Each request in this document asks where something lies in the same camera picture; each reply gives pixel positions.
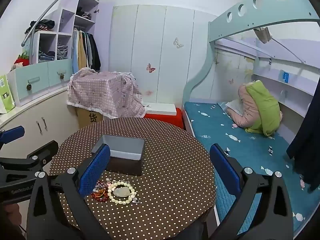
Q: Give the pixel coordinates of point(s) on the white shelf unit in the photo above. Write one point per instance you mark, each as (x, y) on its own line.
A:
(69, 15)

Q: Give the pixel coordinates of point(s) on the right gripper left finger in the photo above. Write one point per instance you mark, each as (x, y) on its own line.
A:
(57, 208)

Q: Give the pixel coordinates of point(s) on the green paper bag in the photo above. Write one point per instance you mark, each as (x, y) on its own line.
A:
(6, 100)

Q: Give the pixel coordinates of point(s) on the green and pink quilt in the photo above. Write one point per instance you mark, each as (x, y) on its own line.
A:
(258, 112)

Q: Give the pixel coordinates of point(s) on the white wardrobe doors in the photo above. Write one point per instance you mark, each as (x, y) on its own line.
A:
(162, 46)

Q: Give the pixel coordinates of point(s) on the white lid board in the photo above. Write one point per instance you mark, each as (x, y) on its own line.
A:
(160, 108)

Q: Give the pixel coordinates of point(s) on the red storage box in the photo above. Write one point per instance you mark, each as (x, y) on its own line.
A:
(176, 120)

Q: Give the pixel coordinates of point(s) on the pink charm trinket cluster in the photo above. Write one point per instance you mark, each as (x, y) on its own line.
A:
(102, 186)

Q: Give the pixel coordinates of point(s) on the pink checkered cloth cover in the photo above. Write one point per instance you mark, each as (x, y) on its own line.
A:
(112, 94)

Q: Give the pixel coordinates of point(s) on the teal bunk bed frame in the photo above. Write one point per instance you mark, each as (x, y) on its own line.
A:
(245, 16)

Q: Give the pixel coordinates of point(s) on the cardboard box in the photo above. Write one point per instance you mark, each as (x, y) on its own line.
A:
(86, 117)

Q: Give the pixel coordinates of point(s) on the teal drawer unit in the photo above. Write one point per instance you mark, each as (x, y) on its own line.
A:
(33, 81)

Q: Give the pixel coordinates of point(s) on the hanging clothes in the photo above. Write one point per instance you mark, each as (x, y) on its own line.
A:
(84, 52)

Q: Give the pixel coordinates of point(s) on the brown polka dot tablecloth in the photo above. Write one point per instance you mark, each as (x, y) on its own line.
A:
(175, 190)

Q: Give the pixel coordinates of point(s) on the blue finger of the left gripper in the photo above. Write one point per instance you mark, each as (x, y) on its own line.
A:
(12, 134)

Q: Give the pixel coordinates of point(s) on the pale jade pendant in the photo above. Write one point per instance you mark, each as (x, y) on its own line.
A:
(122, 192)

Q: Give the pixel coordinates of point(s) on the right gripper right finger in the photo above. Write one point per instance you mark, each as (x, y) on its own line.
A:
(273, 217)

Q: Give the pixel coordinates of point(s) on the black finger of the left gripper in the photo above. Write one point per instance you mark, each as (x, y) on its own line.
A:
(47, 149)

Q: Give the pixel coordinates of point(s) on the grey metal tin box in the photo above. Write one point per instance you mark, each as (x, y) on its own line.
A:
(126, 154)

